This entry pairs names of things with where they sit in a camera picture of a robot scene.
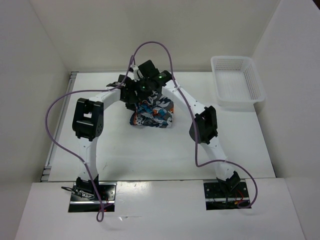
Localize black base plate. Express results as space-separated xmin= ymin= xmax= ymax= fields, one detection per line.
xmin=203 ymin=181 xmax=251 ymax=211
xmin=66 ymin=182 xmax=117 ymax=213

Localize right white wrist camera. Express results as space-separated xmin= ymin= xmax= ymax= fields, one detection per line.
xmin=129 ymin=64 xmax=143 ymax=82

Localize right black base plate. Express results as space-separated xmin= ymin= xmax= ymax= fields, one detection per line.
xmin=203 ymin=181 xmax=251 ymax=211

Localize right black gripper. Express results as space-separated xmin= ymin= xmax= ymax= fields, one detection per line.
xmin=125 ymin=76 xmax=153 ymax=104

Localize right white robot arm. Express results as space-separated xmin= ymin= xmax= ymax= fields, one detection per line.
xmin=129 ymin=60 xmax=240 ymax=197

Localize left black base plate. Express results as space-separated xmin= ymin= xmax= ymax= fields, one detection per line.
xmin=66 ymin=182 xmax=117 ymax=213

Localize purple cable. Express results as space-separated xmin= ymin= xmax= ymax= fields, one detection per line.
xmin=131 ymin=41 xmax=259 ymax=209
xmin=45 ymin=55 xmax=136 ymax=223

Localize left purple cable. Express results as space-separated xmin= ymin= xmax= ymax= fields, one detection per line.
xmin=45 ymin=55 xmax=136 ymax=223

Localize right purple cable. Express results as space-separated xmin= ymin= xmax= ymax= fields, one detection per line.
xmin=131 ymin=41 xmax=259 ymax=209

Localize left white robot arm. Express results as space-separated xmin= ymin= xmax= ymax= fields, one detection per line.
xmin=72 ymin=75 xmax=138 ymax=200

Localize colourful patterned shorts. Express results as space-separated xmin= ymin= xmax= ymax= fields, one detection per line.
xmin=129 ymin=91 xmax=174 ymax=128

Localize white plastic basket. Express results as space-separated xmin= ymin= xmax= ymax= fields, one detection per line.
xmin=210 ymin=55 xmax=266 ymax=109

